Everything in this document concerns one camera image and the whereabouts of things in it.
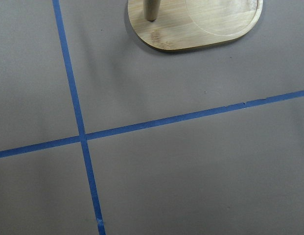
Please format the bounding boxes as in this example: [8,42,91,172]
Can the wooden cup storage rack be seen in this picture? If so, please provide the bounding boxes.
[127,0,263,51]

